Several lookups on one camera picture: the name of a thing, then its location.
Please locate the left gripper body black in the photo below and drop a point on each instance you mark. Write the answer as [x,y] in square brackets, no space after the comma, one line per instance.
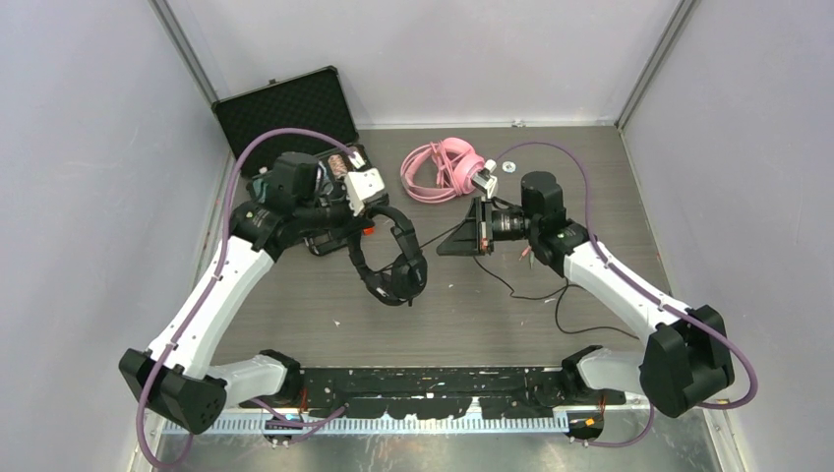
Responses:
[338,217]

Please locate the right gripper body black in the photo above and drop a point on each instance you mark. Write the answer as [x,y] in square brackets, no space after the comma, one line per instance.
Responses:
[501,224]

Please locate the pink headphones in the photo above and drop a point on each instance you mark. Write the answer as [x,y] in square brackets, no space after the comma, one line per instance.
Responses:
[454,160]

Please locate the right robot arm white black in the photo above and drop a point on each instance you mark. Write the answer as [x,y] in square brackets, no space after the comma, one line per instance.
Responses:
[685,358]

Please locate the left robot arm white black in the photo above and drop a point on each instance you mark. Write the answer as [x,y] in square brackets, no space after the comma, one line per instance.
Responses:
[173,377]

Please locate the black poker chip case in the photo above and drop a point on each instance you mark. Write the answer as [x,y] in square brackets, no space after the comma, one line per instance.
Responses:
[280,111]

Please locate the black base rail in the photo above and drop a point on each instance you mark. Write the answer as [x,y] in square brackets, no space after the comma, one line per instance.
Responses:
[435,393]

